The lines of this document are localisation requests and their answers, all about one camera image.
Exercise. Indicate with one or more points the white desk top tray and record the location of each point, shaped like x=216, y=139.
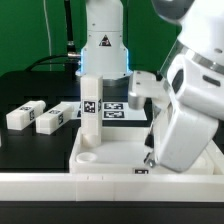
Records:
x=122, y=151

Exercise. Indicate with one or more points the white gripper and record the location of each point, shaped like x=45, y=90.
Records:
x=179, y=135

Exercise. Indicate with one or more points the white L-shaped fence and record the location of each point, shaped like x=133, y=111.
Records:
x=110, y=187

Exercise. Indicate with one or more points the marker tag sheet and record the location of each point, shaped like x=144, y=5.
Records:
x=121, y=111

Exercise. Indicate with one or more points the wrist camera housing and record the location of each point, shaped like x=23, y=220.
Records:
x=143, y=85

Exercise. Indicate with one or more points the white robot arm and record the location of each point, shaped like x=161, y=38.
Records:
x=190, y=97

